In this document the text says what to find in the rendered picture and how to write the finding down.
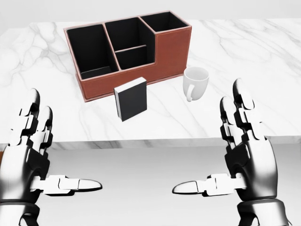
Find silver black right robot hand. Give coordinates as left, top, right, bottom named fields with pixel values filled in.
left=172, top=78, right=279, bottom=202

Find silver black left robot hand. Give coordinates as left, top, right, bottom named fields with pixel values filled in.
left=0, top=88, right=103, bottom=203

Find black book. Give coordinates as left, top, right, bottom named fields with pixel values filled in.
left=113, top=77, right=148, bottom=122

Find red-brown desk caddy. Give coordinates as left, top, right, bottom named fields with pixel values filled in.
left=63, top=10, right=193, bottom=103

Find white mug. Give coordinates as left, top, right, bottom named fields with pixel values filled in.
left=182, top=66, right=210, bottom=102

